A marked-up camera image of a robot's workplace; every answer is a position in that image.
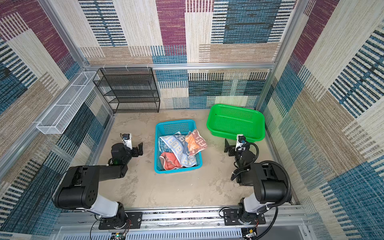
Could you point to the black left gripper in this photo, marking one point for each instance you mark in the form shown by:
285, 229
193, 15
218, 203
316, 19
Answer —
135, 150

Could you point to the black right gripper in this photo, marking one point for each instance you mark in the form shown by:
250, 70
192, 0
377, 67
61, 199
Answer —
231, 148

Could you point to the multicolour rabbit towel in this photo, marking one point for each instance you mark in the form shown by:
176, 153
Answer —
195, 142

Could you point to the teal plastic basket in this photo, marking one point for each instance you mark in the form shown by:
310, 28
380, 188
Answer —
170, 128

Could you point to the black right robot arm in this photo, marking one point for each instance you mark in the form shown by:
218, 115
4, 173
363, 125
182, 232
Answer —
270, 181

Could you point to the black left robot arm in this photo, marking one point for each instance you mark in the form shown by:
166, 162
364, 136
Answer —
79, 187

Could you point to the green plastic basket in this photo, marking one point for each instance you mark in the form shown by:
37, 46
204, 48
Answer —
226, 121

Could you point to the red pink towel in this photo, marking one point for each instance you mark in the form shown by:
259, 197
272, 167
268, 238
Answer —
169, 161

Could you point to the light blue patterned towel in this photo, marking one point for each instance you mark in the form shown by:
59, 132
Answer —
176, 144

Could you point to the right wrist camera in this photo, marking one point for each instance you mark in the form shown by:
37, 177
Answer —
240, 144

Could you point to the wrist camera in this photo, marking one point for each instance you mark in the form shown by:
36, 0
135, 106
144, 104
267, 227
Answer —
240, 144
127, 140

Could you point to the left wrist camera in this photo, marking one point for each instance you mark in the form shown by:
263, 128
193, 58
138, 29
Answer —
127, 140

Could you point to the black wire shelf rack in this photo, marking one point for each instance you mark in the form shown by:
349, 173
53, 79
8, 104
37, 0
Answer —
129, 90

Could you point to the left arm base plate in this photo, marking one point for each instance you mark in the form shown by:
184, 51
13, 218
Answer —
130, 220

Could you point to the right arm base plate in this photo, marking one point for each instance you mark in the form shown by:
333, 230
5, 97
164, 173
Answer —
234, 217

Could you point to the aluminium front rail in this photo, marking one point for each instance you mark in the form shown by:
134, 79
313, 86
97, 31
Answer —
196, 223

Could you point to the white wire mesh tray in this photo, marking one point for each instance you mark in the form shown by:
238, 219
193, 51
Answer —
57, 119

